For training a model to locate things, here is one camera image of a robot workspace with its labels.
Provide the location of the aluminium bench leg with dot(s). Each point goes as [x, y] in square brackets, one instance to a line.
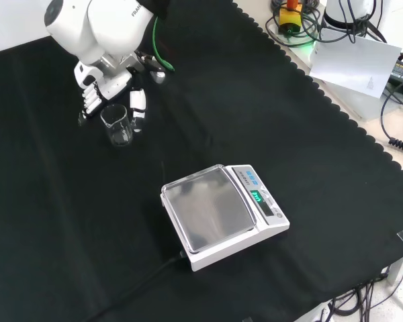
[398, 268]

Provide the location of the yellow stop button box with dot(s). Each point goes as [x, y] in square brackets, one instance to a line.
[290, 20]

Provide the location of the black bench cloth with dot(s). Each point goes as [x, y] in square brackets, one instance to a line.
[53, 208]

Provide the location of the small clear glass beaker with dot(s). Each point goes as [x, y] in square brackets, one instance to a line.
[119, 131]

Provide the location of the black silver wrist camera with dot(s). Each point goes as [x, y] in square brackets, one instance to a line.
[158, 76]

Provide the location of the pale white board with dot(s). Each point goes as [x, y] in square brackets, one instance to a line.
[352, 63]

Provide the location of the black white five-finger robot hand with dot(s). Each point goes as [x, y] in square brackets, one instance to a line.
[111, 85]

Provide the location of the white electronic balance steel pan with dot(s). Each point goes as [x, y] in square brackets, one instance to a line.
[208, 208]

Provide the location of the grey metal base plate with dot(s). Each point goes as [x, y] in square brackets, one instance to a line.
[366, 107]

